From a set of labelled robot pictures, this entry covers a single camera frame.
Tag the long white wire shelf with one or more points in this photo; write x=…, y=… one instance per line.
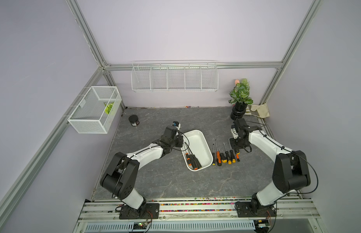
x=182, y=75

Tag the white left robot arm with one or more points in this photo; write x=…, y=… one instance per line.
x=120, y=176

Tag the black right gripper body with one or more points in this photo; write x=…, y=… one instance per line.
x=236, y=143

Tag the white wire basket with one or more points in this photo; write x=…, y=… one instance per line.
x=95, y=112

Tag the green artificial plant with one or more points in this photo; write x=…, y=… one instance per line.
x=241, y=92

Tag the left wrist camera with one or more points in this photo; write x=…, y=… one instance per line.
x=176, y=124

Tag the grey orange collar screwdriver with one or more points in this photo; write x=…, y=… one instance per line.
x=195, y=161

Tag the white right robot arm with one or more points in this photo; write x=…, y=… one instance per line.
x=291, y=169

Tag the cream work glove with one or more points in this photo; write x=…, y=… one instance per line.
x=261, y=111

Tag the small black jar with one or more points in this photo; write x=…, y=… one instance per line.
x=134, y=120

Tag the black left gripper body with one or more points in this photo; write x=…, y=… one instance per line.
x=176, y=142

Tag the white plastic storage box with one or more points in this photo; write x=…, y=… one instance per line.
x=196, y=141

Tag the black yellow stubby screwdriver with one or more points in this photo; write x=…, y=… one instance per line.
x=232, y=152

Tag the black glossy plant pot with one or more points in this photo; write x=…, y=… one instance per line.
x=238, y=111

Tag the aluminium rail base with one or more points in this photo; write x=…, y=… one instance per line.
x=201, y=215

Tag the short black yellow screwdriver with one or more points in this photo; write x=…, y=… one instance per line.
x=223, y=157

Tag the black orange screwdriver in box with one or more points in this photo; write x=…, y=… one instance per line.
x=188, y=157

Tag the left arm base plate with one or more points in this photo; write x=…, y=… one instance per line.
x=139, y=211

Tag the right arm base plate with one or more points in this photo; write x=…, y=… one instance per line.
x=254, y=209

